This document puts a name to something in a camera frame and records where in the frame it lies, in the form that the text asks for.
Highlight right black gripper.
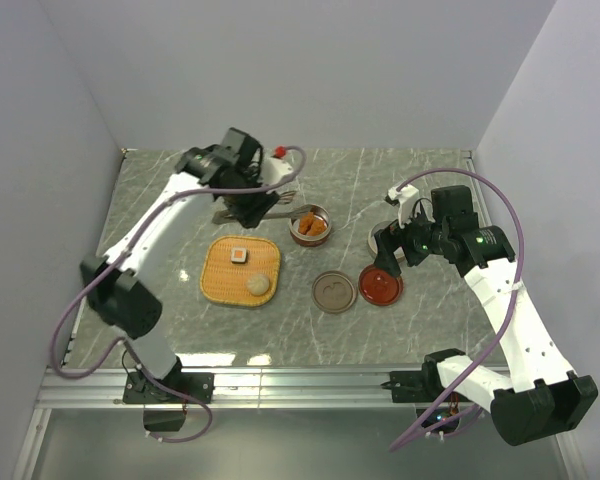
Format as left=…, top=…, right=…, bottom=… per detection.
left=373, top=200, right=450, bottom=277

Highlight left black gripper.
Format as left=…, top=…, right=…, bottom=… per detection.
left=222, top=166, right=281, bottom=230

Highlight metal tongs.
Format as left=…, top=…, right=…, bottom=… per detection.
left=211, top=190, right=311, bottom=227

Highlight sushi piece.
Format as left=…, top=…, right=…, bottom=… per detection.
left=230, top=247, right=249, bottom=264

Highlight fried chicken drumstick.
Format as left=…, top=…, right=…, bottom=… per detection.
left=306, top=217, right=328, bottom=237
left=298, top=211, right=315, bottom=235

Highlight white steamed bun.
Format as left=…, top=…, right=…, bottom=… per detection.
left=245, top=273, right=270, bottom=297

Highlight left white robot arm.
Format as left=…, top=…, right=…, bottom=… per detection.
left=80, top=128, right=293, bottom=402

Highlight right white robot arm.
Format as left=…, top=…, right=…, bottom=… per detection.
left=374, top=185, right=598, bottom=446

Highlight brown-sided metal tin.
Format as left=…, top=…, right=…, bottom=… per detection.
left=367, top=221, right=406, bottom=263

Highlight red round lid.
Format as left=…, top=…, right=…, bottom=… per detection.
left=358, top=264, right=404, bottom=307

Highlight brown round lid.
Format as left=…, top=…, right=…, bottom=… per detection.
left=311, top=270, right=357, bottom=314

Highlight red-sided metal tin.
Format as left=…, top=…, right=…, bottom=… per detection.
left=289, top=204, right=332, bottom=247

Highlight woven bamboo tray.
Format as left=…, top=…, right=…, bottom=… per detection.
left=199, top=235, right=281, bottom=308

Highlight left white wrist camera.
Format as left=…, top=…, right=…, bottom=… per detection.
left=260, top=146, right=294, bottom=186

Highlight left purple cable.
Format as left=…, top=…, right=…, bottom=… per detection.
left=47, top=144, right=308, bottom=444

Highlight purple cable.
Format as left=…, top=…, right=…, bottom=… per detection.
left=388, top=167, right=525, bottom=452
left=47, top=144, right=308, bottom=444

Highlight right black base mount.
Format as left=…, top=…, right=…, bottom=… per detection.
left=381, top=367, right=460, bottom=429

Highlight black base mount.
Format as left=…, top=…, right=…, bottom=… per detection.
left=122, top=371, right=215, bottom=443
left=381, top=367, right=460, bottom=429

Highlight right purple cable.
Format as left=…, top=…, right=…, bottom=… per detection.
left=388, top=167, right=525, bottom=452

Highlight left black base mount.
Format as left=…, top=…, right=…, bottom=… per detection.
left=122, top=371, right=215, bottom=443

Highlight aluminium frame rail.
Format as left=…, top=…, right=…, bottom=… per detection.
left=14, top=365, right=586, bottom=479

